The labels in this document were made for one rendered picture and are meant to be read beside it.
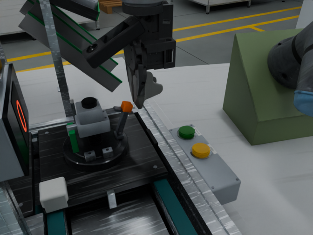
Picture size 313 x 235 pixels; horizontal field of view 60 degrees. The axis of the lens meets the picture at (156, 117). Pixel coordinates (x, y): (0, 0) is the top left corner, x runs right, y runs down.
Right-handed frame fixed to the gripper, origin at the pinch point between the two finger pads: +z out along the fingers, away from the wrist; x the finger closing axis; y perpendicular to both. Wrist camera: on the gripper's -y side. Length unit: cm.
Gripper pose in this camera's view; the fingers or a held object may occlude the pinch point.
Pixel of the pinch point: (135, 103)
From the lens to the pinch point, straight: 57.8
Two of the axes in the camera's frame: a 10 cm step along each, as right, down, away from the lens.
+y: 9.3, -2.1, 3.0
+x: -3.7, -5.3, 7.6
